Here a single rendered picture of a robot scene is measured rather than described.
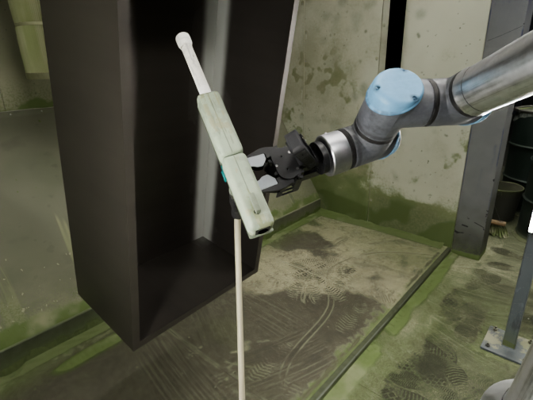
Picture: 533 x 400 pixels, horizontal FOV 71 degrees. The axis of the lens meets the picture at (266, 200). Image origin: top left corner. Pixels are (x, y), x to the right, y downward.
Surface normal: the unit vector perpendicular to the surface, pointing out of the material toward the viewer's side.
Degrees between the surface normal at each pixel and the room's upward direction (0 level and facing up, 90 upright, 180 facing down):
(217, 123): 45
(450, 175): 90
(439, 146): 90
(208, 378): 0
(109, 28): 90
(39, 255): 57
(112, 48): 90
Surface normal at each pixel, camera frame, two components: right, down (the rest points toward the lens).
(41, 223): 0.61, -0.33
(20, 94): 0.74, 0.21
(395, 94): 0.00, -0.47
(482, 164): -0.66, 0.27
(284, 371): -0.03, -0.94
